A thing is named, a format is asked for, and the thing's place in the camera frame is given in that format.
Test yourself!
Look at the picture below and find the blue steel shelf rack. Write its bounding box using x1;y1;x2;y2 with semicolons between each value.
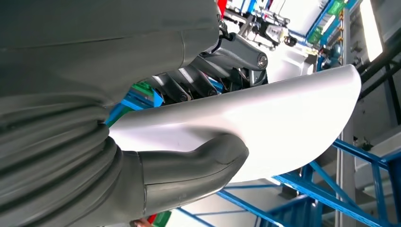
105;79;401;227

